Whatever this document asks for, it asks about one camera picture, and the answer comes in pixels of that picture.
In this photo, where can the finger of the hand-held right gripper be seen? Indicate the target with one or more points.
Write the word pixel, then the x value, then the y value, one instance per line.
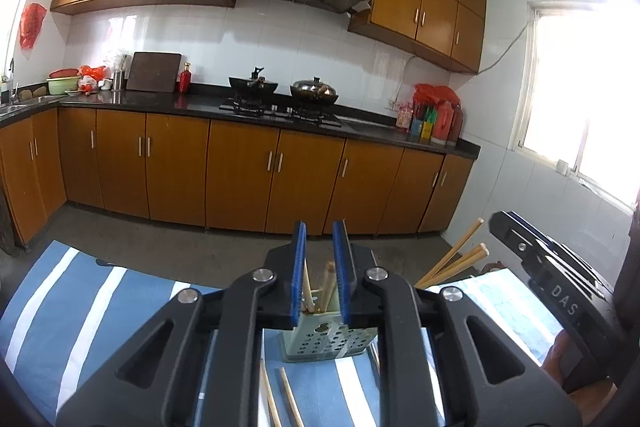
pixel 515 239
pixel 555 247

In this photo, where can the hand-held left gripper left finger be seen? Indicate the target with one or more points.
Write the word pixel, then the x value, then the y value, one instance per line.
pixel 299 272

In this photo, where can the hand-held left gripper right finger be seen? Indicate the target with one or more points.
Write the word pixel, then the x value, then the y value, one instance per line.
pixel 341 272

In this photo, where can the green perforated utensil holder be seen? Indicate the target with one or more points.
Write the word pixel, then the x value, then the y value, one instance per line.
pixel 325 337

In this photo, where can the small white cup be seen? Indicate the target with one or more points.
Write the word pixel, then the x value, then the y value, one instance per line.
pixel 563 166

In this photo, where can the wooden base cabinets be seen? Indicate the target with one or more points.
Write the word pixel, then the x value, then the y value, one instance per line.
pixel 240 177

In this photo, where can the row of condiment bottles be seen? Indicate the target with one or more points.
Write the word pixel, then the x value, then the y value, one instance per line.
pixel 442 122

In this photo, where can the gas stove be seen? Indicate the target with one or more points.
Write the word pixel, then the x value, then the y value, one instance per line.
pixel 280 111

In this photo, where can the window with white cup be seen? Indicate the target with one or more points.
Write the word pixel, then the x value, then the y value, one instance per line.
pixel 575 82

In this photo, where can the red plastic bag behind bottles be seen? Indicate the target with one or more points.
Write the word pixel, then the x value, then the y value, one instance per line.
pixel 435 93

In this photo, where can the dark pot with lid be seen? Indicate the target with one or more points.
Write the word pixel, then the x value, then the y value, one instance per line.
pixel 314 91

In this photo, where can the black wok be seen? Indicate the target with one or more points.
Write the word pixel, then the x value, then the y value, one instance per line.
pixel 252 84

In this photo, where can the black kitchen countertop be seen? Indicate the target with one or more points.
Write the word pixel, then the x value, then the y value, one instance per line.
pixel 200 99

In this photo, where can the red bottle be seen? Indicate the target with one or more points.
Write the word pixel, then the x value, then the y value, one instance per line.
pixel 185 79

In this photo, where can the blue white striped tablecloth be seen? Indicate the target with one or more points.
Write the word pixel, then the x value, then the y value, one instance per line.
pixel 60 307

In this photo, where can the dark wooden cutting board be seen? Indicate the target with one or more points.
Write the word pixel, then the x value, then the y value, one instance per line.
pixel 152 72

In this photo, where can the steel cup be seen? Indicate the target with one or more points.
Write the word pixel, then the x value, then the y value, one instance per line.
pixel 117 81

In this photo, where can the white plastic bag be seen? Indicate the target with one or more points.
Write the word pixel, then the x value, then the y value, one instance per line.
pixel 112 59

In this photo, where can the red crumpled plastic bag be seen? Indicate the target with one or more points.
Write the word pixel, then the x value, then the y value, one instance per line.
pixel 92 72

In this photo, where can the green basin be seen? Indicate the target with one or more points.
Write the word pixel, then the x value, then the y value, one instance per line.
pixel 62 87

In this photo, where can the red bowl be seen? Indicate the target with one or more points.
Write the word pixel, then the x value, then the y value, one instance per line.
pixel 64 73

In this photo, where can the steel sink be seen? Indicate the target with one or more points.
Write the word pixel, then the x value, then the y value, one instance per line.
pixel 25 104

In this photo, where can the steel faucet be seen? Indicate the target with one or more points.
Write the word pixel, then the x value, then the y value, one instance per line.
pixel 12 82

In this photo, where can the red hanging plastic bag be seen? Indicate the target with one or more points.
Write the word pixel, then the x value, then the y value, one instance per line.
pixel 32 27

